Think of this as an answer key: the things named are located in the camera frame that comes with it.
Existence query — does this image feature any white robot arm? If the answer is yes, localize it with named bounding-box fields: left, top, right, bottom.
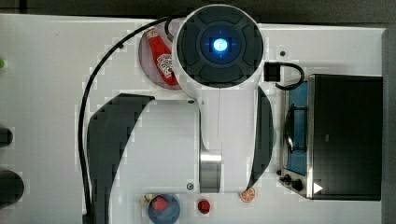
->
left=172, top=4, right=265, bottom=193

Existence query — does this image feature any red ketchup bottle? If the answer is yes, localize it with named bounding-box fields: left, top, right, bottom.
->
left=145, top=27, right=178, bottom=86

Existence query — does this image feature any pink oval plate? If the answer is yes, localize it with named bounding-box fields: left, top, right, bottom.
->
left=138, top=27, right=180, bottom=90

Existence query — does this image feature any red strawberry on table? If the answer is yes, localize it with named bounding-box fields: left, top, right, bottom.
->
left=198, top=200, right=211, bottom=214

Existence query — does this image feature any orange slice toy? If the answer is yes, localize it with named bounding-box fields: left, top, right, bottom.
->
left=239, top=187, right=256, bottom=203

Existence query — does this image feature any red strawberry in bowl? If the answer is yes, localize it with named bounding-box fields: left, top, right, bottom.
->
left=151, top=196, right=169, bottom=212

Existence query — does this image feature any blue bowl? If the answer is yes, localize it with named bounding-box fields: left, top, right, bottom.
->
left=148, top=194, right=181, bottom=224

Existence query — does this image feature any black toaster oven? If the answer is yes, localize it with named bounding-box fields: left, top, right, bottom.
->
left=277, top=74, right=383, bottom=201

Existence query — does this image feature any black cylinder lower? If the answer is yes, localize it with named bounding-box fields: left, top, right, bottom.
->
left=0, top=170, right=24, bottom=209

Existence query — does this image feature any green toy vegetable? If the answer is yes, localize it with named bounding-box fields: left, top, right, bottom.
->
left=0, top=59, right=6, bottom=69

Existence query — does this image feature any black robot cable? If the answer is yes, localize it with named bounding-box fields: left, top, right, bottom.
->
left=77, top=12, right=194, bottom=224

